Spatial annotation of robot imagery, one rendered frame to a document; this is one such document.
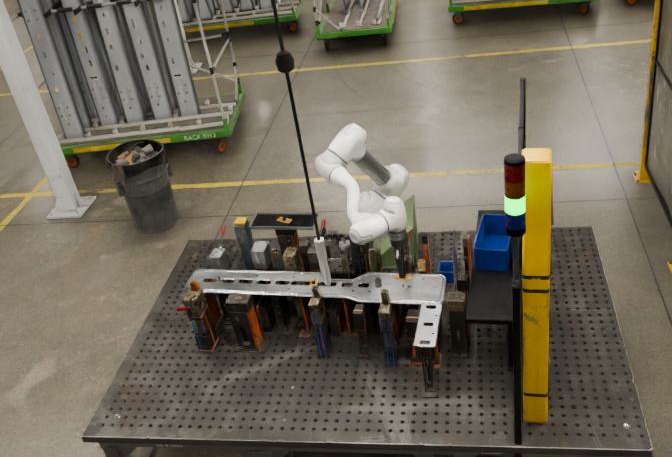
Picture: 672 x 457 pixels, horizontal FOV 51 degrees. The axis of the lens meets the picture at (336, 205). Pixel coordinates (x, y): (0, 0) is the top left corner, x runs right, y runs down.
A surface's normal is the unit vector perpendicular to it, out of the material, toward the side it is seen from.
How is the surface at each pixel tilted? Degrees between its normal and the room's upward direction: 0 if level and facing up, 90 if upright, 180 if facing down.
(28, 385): 0
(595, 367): 0
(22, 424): 0
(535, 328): 90
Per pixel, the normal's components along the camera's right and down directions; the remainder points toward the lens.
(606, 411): -0.14, -0.84
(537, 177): -0.22, 0.54
